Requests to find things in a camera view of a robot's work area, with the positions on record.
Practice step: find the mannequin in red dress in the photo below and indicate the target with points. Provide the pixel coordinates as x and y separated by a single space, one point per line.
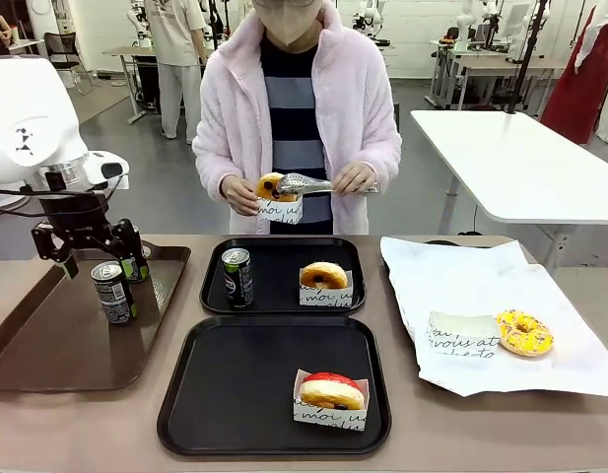
579 84

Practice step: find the black drink can green label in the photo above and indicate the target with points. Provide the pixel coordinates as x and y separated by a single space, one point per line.
142 270

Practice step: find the yellow sprinkled donut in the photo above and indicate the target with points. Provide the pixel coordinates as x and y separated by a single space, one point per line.
525 340

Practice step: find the metal serving tongs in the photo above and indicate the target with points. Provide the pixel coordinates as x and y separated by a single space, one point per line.
303 184

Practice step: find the black drink can white text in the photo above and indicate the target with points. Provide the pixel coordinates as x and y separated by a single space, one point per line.
114 298

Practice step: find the person's right hand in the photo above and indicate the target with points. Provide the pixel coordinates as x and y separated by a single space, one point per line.
237 194

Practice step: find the white paper sheet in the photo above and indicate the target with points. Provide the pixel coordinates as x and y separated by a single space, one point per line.
456 281

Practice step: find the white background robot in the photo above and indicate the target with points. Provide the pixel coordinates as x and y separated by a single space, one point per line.
368 17

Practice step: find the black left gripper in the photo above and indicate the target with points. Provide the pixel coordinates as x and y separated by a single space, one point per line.
74 214

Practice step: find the glazed donut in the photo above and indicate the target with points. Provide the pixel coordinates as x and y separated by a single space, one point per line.
328 297

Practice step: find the person's left hand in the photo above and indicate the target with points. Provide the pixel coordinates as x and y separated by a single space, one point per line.
355 178

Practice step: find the dark stool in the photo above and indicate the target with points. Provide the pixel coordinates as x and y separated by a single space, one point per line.
396 115

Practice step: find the person's right forearm pink sleeve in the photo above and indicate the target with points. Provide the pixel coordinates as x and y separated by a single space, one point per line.
212 157

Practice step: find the glazed donut chocolate dots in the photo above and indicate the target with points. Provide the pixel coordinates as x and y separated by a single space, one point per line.
325 277
266 186

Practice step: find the white printed paper donut box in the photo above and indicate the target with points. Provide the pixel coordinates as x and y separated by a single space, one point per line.
281 212
461 340

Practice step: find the person's left forearm pink sleeve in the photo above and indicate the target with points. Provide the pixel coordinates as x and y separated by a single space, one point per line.
382 153

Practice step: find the black office chair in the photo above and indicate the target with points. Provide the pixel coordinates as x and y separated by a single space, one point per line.
62 51

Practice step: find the black stand pole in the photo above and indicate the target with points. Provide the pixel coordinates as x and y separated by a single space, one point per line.
526 54

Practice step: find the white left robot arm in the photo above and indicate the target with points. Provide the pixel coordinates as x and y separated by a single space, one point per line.
32 123

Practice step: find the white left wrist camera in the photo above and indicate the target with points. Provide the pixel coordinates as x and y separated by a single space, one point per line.
109 170

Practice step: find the brown plastic tray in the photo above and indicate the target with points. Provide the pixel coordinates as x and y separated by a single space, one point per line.
62 355

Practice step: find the beige face mask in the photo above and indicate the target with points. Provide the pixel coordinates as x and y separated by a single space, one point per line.
286 24

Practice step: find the person in pink fleece jacket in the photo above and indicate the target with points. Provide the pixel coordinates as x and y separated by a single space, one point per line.
234 98

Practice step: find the red topped cream donut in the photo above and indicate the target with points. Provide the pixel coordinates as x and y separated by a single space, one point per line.
328 389

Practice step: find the red frosted donut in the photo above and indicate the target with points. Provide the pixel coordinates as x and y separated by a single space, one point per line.
328 419

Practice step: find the black Pepsi can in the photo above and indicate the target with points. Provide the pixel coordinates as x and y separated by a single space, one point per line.
237 283

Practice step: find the person in white clothes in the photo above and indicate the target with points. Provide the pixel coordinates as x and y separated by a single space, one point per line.
178 64

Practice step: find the black plastic tray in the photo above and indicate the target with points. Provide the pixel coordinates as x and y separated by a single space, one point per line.
234 389
279 256

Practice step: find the grey lab desk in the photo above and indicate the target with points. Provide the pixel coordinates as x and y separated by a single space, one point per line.
486 66

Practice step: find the white table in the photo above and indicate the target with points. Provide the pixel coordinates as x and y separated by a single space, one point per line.
520 162

